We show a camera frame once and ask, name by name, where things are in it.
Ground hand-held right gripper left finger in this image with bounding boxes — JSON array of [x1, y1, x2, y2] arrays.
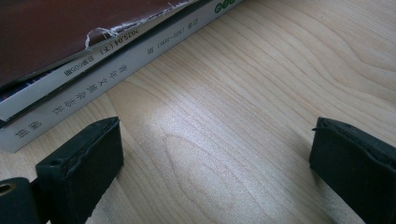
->
[[35, 116, 125, 224]]

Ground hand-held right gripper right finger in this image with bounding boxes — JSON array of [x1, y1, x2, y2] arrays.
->
[[308, 117, 396, 224]]

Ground purple cover magazine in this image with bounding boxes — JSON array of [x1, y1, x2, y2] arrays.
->
[[0, 0, 247, 154]]

